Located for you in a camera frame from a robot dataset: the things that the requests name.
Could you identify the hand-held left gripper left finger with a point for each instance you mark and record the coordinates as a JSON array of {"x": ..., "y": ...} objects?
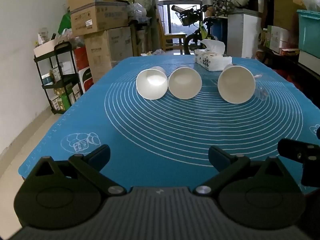
[{"x": 100, "y": 156}]

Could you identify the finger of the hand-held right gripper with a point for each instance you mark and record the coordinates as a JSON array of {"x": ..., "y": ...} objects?
[{"x": 295, "y": 150}]

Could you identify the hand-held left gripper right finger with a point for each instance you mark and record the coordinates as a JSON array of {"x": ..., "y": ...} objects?
[{"x": 217, "y": 158}]

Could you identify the white paper cup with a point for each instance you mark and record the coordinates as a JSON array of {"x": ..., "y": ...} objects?
[
  {"x": 152, "y": 85},
  {"x": 185, "y": 83},
  {"x": 236, "y": 85}
]

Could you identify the blue silicone mat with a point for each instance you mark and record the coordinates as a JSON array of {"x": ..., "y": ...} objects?
[{"x": 175, "y": 130}]

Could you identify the clear plastic wrapper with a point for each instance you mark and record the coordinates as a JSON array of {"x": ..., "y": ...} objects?
[{"x": 262, "y": 90}]

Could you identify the black shelf cart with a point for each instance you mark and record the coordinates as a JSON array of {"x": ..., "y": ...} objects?
[{"x": 63, "y": 78}]

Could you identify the red and white box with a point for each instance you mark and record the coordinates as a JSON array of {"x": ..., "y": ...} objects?
[{"x": 83, "y": 70}]

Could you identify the white tissue pack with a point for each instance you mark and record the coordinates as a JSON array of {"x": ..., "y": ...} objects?
[{"x": 212, "y": 61}]

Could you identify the tall cardboard box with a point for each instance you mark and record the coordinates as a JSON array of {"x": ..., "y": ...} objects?
[{"x": 110, "y": 50}]

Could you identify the small white carton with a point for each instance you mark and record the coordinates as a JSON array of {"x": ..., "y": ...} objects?
[{"x": 276, "y": 38}]

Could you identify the teal storage bin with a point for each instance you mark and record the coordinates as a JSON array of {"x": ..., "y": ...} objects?
[{"x": 310, "y": 32}]

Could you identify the black bicycle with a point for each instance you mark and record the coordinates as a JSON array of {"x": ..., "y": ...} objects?
[{"x": 197, "y": 33}]

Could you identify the white cabinet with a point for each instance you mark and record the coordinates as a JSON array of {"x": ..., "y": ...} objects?
[{"x": 243, "y": 35}]

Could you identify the wooden chair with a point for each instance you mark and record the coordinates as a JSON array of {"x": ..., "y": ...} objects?
[{"x": 172, "y": 38}]

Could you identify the green bag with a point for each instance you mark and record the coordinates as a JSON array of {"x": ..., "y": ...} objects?
[{"x": 64, "y": 23}]

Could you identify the open cardboard box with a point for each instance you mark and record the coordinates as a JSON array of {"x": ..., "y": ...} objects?
[{"x": 97, "y": 17}]

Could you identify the brown cardboard box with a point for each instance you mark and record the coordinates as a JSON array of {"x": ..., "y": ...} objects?
[{"x": 285, "y": 7}]

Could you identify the patterned fabric bag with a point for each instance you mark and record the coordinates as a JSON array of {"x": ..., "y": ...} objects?
[{"x": 222, "y": 2}]

